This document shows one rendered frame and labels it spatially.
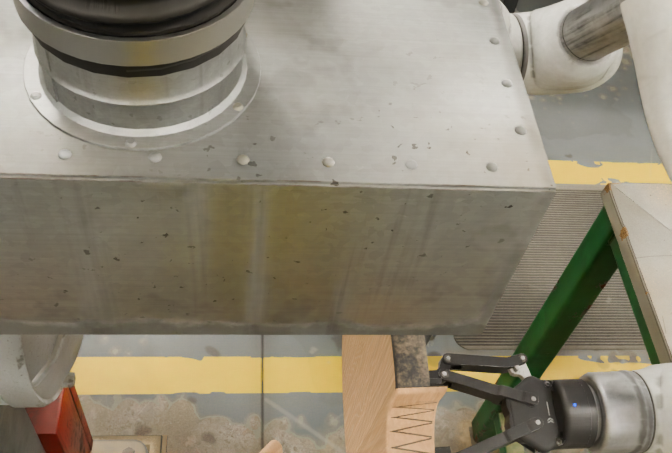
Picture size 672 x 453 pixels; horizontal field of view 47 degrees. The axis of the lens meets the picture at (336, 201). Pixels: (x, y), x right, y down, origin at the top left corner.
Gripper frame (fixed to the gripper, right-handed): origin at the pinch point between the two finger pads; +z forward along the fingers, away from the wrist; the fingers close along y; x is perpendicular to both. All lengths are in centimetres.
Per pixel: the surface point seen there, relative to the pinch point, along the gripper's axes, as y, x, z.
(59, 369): -0.5, 22.6, 32.0
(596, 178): 104, -121, -96
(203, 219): -2, 51, 19
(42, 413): 13, -40, 49
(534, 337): 28, -56, -38
